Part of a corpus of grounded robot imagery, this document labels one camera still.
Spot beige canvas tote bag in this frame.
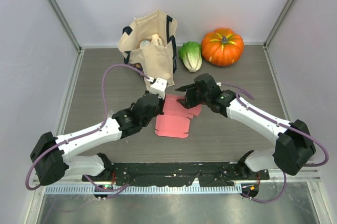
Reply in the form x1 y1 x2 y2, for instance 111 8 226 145
118 9 177 86

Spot green lettuce toy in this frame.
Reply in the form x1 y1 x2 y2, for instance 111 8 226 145
179 41 202 73

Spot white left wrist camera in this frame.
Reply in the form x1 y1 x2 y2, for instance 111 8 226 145
149 78 168 99

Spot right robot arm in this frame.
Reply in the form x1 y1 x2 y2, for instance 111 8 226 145
177 74 316 179

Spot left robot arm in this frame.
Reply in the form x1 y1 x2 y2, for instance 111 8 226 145
29 92 165 186

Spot white round container in bag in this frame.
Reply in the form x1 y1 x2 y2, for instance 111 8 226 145
140 39 152 49

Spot pink paper box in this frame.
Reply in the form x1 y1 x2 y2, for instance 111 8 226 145
155 94 202 138

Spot slotted cable duct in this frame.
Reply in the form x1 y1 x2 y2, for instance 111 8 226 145
44 184 242 195

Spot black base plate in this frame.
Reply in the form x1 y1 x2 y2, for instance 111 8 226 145
90 162 270 187

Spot beige bottle in bag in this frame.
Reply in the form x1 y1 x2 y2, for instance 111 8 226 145
151 34 165 47

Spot orange pumpkin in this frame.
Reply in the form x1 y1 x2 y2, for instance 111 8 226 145
201 28 244 67

